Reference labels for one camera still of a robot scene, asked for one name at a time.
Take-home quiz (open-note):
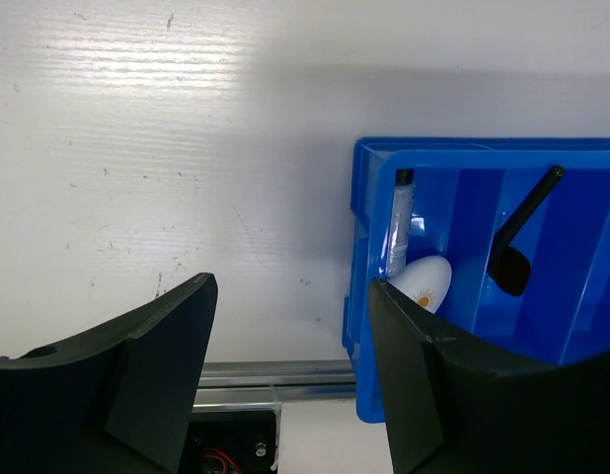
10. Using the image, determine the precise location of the white oval compact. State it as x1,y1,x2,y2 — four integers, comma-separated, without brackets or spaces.
388,256,452,314

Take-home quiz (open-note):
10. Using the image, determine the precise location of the large black powder brush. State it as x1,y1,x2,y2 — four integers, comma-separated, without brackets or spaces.
486,165,566,298

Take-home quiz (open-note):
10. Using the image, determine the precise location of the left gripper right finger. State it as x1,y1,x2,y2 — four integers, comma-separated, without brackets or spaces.
368,279,610,473

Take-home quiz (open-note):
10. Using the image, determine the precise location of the blue plastic divided tray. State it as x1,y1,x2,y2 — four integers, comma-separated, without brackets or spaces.
343,137,610,423

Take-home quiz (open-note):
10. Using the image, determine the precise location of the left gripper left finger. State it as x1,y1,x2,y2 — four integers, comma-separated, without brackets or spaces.
0,273,218,473

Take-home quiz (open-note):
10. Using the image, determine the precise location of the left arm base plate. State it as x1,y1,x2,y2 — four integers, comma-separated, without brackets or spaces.
178,411,278,473

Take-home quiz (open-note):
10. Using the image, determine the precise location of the front aluminium rail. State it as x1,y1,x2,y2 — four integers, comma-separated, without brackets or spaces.
192,359,356,414

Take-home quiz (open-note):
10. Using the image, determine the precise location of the clear bottle black cap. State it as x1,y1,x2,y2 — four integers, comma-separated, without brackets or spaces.
386,169,415,277

